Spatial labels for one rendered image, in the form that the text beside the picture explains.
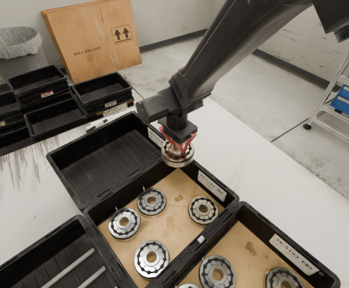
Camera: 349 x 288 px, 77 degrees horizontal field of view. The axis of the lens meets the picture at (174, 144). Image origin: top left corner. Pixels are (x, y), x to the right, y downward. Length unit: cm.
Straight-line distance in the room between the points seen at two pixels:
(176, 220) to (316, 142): 197
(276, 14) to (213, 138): 104
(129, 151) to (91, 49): 238
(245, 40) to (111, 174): 77
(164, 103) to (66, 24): 271
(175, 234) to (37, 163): 79
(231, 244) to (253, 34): 65
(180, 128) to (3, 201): 88
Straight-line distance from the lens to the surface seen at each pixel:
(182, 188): 84
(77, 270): 79
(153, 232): 77
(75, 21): 315
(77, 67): 319
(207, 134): 122
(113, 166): 94
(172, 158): 65
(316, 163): 233
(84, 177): 94
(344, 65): 233
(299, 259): 76
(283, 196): 108
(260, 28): 22
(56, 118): 204
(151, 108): 48
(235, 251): 77
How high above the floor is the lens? 155
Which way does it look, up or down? 47 degrees down
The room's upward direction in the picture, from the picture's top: straight up
